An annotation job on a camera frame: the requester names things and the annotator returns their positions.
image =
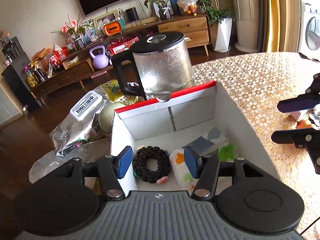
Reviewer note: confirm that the black cylinder speaker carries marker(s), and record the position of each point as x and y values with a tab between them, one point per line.
132	14

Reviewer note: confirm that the fruit plastic bag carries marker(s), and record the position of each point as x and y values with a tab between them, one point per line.
188	7

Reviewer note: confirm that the yellow snack bag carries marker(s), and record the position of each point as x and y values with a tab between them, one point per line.
114	93

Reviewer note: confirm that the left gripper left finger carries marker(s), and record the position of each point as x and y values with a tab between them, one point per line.
111	169

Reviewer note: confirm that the grey blue packet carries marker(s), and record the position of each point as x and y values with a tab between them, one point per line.
210	142

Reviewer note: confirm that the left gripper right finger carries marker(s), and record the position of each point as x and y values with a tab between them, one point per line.
205	169

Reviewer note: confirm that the black side cabinet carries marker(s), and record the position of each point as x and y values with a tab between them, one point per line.
14	77

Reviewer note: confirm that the white floral cloth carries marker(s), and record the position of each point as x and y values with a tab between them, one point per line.
181	171

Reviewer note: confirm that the small potted plant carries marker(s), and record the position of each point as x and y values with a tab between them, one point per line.
163	8

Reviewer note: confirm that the photo frame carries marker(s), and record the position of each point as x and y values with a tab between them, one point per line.
106	18

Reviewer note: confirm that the pink flower vase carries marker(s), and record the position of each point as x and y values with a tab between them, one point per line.
76	30

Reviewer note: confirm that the silver wet wipes pack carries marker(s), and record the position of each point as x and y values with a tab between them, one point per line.
81	125

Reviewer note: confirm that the white planter with plant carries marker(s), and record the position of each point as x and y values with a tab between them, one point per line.
220	22

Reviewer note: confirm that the red white cardboard box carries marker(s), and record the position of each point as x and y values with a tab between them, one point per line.
189	114

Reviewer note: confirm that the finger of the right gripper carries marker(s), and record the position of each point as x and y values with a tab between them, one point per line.
308	100
307	138

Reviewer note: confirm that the white washing machine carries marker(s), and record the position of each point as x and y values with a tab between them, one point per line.
309	31

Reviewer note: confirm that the purple kettlebell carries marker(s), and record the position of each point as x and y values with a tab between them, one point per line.
100	61

